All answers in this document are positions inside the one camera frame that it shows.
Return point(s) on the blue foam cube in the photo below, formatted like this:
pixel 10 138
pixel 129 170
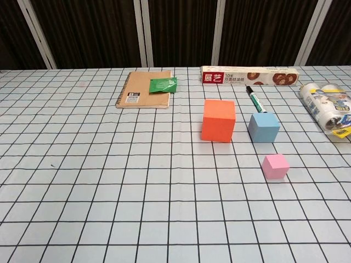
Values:
pixel 263 128

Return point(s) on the small pink foam cube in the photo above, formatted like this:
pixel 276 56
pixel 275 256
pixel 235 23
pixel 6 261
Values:
pixel 274 167

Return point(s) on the large orange foam cube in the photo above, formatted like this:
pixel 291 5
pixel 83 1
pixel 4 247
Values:
pixel 218 123

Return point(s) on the green foil sachet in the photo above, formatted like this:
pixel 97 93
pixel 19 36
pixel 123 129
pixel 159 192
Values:
pixel 163 85

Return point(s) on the kraft spiral notebook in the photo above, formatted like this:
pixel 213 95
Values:
pixel 142 90

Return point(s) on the long baking paper box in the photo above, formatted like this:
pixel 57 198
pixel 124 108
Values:
pixel 235 78

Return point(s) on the green whiteboard marker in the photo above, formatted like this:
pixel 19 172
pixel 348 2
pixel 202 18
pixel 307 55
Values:
pixel 255 100

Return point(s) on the checkered light blue tablecloth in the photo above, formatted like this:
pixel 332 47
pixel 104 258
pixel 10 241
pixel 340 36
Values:
pixel 109 191

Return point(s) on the pack of plastic bag rolls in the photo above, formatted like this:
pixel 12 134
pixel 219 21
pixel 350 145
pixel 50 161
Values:
pixel 323 107

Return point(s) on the white screen frame post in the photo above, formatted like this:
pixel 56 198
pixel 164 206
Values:
pixel 145 41
pixel 35 33
pixel 312 33
pixel 219 33

